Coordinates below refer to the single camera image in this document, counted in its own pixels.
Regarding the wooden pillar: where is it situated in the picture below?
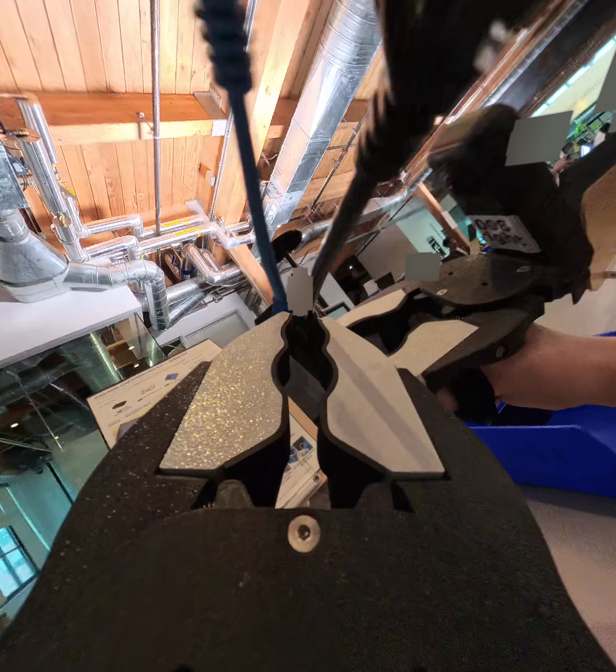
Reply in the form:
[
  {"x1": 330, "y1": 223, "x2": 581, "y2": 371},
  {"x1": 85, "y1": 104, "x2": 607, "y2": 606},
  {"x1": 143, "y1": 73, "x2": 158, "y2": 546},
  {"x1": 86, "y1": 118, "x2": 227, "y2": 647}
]
[{"x1": 224, "y1": 242, "x2": 282, "y2": 310}]

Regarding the printed instruction poster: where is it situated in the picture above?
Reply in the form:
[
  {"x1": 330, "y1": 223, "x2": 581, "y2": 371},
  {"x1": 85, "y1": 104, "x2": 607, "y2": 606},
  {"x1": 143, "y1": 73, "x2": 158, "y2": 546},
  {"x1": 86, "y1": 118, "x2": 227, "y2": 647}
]
[{"x1": 88, "y1": 338, "x2": 330, "y2": 510}]

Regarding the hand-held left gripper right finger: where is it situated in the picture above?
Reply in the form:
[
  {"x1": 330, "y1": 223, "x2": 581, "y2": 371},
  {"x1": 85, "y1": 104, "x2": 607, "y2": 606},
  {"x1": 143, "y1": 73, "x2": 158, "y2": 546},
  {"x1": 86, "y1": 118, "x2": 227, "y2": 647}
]
[{"x1": 319, "y1": 315, "x2": 447, "y2": 484}]

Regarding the silver ventilation duct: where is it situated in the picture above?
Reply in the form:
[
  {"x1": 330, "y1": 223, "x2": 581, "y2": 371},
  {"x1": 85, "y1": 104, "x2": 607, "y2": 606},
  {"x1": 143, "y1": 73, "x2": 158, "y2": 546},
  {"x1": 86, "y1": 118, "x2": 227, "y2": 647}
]
[{"x1": 261, "y1": 0, "x2": 382, "y2": 226}]

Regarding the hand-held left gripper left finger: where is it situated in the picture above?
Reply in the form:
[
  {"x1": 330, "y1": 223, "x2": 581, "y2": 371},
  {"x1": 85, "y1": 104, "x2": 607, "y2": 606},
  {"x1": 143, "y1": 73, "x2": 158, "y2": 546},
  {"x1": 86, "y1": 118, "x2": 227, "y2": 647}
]
[{"x1": 159, "y1": 313, "x2": 292, "y2": 478}]

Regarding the person's right hand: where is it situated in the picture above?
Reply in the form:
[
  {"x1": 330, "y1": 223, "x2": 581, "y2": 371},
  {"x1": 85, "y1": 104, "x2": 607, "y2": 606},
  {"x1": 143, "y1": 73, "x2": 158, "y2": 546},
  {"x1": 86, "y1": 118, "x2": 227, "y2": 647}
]
[{"x1": 434, "y1": 326, "x2": 587, "y2": 415}]

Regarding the black ethernet cable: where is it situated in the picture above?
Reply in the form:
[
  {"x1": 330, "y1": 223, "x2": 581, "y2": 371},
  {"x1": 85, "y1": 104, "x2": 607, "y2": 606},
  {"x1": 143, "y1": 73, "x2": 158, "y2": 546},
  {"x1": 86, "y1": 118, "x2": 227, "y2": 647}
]
[{"x1": 310, "y1": 0, "x2": 534, "y2": 300}]

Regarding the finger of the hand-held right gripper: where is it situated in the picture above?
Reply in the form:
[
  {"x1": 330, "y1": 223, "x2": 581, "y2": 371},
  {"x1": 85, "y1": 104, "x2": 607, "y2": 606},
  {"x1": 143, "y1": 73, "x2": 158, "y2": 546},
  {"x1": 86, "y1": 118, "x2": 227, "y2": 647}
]
[
  {"x1": 340, "y1": 289, "x2": 424, "y2": 328},
  {"x1": 387, "y1": 318, "x2": 482, "y2": 381}
]

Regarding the black pole with round top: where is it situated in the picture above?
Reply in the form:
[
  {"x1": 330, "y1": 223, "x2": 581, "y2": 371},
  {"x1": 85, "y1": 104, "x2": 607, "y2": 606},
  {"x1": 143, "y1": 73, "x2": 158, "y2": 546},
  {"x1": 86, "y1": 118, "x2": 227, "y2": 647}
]
[{"x1": 271, "y1": 229, "x2": 306, "y2": 263}]

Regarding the rectangular metal duct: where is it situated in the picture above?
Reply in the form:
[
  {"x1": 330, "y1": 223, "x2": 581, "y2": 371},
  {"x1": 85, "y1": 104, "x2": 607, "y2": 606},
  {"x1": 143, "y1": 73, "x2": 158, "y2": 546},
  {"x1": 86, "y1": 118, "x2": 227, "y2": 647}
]
[{"x1": 0, "y1": 84, "x2": 172, "y2": 331}]

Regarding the blue plastic bin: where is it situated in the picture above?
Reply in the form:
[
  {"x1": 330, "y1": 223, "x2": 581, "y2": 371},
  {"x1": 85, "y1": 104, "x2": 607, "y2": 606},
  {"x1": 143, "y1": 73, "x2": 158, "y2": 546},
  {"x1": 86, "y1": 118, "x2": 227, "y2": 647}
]
[{"x1": 466, "y1": 328, "x2": 616, "y2": 502}]

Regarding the blue ethernet cable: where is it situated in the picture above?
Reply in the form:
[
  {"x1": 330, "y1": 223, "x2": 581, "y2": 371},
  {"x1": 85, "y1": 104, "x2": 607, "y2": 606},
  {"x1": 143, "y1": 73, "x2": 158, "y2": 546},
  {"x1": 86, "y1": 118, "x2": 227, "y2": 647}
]
[{"x1": 196, "y1": 0, "x2": 290, "y2": 314}]

